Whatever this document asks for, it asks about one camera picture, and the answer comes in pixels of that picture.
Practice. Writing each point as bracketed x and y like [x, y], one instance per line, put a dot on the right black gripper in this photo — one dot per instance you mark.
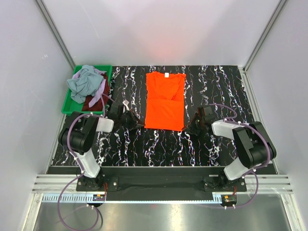
[190, 126]

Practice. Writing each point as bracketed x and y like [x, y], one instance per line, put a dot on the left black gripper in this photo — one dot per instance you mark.
[135, 121]

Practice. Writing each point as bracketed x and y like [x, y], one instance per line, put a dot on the orange t shirt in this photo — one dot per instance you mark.
[165, 101]

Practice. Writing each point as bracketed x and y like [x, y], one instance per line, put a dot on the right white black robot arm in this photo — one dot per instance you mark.
[253, 146]

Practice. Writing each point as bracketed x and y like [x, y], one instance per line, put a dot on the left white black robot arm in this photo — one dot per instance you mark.
[77, 136]

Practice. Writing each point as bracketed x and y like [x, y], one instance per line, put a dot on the dark red t shirt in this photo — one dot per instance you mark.
[99, 101]

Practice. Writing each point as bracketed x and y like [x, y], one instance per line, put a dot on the lilac t shirt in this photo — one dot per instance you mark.
[87, 87]

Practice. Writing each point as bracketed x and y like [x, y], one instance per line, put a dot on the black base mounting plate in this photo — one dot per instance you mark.
[132, 193]

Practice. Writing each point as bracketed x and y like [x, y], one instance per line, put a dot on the grey-blue t shirt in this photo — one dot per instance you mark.
[85, 82]

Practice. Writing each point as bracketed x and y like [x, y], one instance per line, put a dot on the green plastic tray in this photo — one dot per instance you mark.
[71, 106]

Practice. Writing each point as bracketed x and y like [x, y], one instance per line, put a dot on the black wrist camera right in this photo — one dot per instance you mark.
[206, 114]

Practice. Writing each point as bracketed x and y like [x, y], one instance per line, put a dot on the white slotted cable duct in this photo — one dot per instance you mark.
[95, 199]

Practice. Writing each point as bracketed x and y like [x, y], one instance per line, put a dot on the right aluminium corner post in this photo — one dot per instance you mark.
[266, 31]

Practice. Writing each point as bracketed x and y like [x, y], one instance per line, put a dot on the aluminium corner post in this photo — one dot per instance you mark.
[55, 32]
[266, 31]

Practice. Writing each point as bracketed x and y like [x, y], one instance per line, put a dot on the left aluminium corner post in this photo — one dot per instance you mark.
[55, 32]

